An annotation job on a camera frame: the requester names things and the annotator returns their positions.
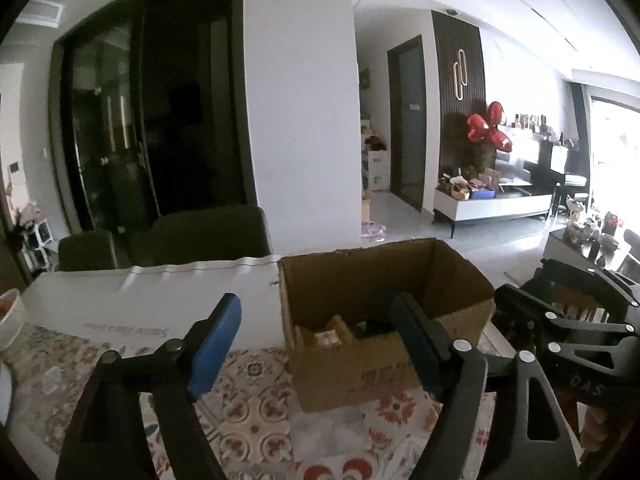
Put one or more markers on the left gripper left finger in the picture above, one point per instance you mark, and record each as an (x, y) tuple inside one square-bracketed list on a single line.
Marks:
[(106, 437)]

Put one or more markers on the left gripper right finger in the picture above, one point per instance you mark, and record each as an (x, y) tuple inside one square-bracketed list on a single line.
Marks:
[(528, 436)]

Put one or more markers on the pink foil snack packet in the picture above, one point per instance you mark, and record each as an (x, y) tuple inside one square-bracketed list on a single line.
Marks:
[(335, 333)]

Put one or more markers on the right hand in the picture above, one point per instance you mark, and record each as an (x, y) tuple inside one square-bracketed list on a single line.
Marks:
[(601, 432)]

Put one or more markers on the patterned table runner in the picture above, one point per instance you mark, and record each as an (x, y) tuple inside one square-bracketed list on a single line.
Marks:
[(251, 418)]

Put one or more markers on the brown cardboard box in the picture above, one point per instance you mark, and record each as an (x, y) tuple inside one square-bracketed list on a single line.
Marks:
[(360, 284)]

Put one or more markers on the white tv console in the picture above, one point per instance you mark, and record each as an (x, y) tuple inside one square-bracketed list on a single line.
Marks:
[(462, 206)]

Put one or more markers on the dark upholstered chair left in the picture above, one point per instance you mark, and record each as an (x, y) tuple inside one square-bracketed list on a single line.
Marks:
[(87, 251)]

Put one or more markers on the dark upholstered chair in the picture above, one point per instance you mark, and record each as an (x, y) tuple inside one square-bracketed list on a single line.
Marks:
[(220, 234), (87, 251)]

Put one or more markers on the red foil balloon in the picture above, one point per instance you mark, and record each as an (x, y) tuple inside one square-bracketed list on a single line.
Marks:
[(481, 129)]

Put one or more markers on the dark upholstered chair right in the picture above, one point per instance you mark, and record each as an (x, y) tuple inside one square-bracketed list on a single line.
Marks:
[(220, 234)]

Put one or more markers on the white storage drawers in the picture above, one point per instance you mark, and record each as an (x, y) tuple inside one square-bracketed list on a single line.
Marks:
[(375, 160)]

